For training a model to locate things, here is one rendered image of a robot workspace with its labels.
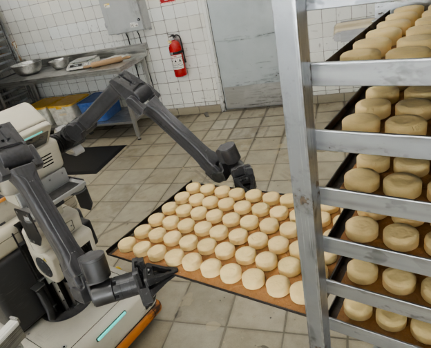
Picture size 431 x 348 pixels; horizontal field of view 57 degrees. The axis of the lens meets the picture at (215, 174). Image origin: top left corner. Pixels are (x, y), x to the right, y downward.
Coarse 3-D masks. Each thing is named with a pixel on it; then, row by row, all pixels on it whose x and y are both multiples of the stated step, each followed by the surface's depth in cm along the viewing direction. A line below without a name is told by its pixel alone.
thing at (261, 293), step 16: (288, 208) 108; (144, 240) 110; (224, 240) 101; (128, 256) 105; (208, 256) 97; (288, 256) 90; (192, 272) 93; (272, 272) 87; (224, 288) 86; (240, 288) 85; (288, 304) 78; (304, 304) 77
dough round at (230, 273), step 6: (228, 264) 89; (234, 264) 89; (222, 270) 88; (228, 270) 88; (234, 270) 87; (240, 270) 87; (222, 276) 87; (228, 276) 86; (234, 276) 86; (240, 276) 87; (228, 282) 86; (234, 282) 86
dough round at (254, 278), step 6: (252, 270) 86; (258, 270) 85; (246, 276) 85; (252, 276) 84; (258, 276) 84; (264, 276) 84; (246, 282) 83; (252, 282) 83; (258, 282) 82; (264, 282) 84; (252, 288) 83; (258, 288) 83
